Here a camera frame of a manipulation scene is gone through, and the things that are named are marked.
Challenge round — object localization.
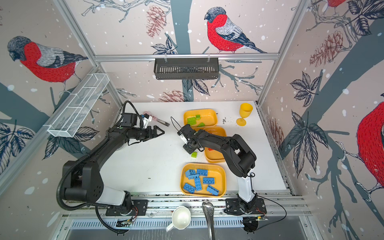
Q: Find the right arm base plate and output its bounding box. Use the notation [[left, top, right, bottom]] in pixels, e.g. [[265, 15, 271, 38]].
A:
[[224, 198, 267, 216]]

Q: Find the yellow tray far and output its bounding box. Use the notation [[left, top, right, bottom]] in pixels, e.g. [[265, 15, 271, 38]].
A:
[[184, 109, 218, 131]]

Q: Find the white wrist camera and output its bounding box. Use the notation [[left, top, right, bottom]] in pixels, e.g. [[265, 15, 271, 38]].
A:
[[142, 114, 153, 129], [180, 134, 188, 144]]

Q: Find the yellow plastic goblet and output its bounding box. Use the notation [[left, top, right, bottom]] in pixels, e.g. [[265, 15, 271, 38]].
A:
[[236, 103, 253, 127]]

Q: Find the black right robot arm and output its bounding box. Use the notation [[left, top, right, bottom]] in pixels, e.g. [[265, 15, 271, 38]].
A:
[[177, 124, 267, 216]]

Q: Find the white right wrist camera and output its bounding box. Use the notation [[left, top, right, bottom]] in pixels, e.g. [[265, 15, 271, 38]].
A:
[[180, 134, 188, 144]]

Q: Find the black wire wall basket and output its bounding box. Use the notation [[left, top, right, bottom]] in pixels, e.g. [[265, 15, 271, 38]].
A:
[[154, 58, 219, 80]]

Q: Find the blue roof-shaped brick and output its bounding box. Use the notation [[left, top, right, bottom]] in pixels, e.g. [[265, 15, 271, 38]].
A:
[[185, 169, 196, 178]]

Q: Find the yellow tray near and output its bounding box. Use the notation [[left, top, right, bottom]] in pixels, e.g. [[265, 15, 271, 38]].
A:
[[180, 163, 227, 198]]

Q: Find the white measuring cup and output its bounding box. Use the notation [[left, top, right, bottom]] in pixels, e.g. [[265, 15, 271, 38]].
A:
[[166, 206, 192, 232]]

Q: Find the blue brick bottom vertical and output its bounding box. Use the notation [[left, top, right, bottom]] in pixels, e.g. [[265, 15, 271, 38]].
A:
[[188, 174, 200, 180]]

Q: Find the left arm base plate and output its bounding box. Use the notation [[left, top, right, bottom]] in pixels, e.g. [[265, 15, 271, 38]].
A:
[[106, 199, 149, 217]]

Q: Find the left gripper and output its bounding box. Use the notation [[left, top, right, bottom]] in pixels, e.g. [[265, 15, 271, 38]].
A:
[[132, 125, 165, 141]]

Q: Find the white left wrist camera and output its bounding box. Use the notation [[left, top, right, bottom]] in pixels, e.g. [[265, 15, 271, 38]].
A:
[[142, 114, 153, 129]]

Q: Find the yellow tray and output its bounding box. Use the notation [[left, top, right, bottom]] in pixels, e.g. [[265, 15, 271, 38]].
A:
[[180, 163, 227, 198], [203, 126, 227, 164], [184, 109, 218, 131]]

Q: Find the white mesh wall shelf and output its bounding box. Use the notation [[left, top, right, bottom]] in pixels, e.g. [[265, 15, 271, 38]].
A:
[[48, 73, 110, 138]]

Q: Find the blue brick horizontal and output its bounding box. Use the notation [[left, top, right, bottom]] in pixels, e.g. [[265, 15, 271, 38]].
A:
[[183, 183, 196, 194]]

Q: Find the yellow tray middle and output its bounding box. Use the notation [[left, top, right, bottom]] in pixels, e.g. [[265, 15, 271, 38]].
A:
[[203, 126, 227, 164]]

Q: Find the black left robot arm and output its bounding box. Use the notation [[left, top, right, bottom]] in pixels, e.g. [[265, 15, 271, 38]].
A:
[[56, 101, 165, 216]]

